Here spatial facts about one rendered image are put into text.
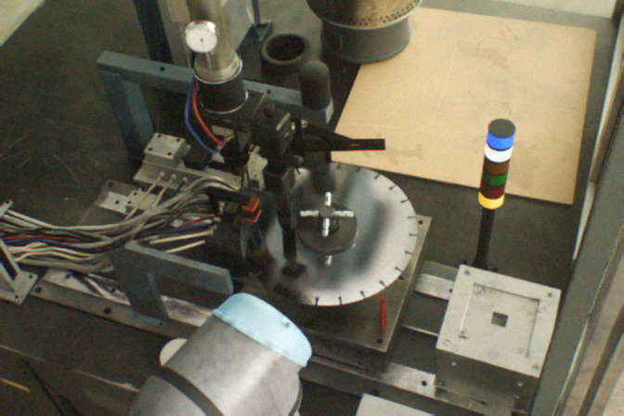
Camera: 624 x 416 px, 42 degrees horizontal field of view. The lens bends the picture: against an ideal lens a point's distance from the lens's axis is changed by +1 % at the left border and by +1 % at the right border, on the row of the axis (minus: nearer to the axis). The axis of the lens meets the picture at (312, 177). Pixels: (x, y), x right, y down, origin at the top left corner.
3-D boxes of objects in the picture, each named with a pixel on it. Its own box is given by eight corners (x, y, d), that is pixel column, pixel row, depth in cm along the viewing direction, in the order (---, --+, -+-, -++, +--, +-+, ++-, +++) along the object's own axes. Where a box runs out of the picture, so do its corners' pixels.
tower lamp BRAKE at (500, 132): (515, 134, 137) (518, 121, 135) (510, 152, 134) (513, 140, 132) (489, 128, 138) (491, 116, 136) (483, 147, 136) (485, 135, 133)
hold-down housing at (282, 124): (301, 184, 141) (291, 100, 126) (287, 202, 138) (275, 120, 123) (274, 173, 142) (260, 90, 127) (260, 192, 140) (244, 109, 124)
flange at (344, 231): (345, 199, 153) (345, 190, 152) (367, 242, 146) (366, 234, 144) (291, 214, 152) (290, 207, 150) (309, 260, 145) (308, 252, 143)
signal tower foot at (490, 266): (502, 266, 165) (504, 258, 163) (499, 279, 163) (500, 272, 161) (461, 255, 167) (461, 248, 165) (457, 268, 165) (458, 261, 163)
